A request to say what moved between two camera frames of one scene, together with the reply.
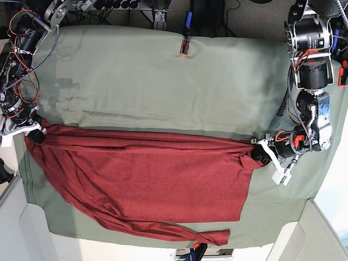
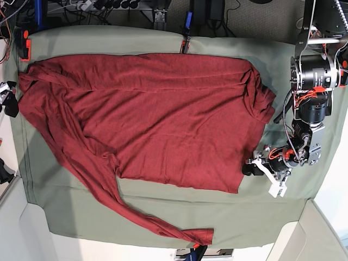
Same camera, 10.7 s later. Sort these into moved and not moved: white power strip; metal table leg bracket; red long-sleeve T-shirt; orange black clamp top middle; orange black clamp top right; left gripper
Moved: left gripper; red long-sleeve T-shirt
Not moved: white power strip; orange black clamp top middle; metal table leg bracket; orange black clamp top right
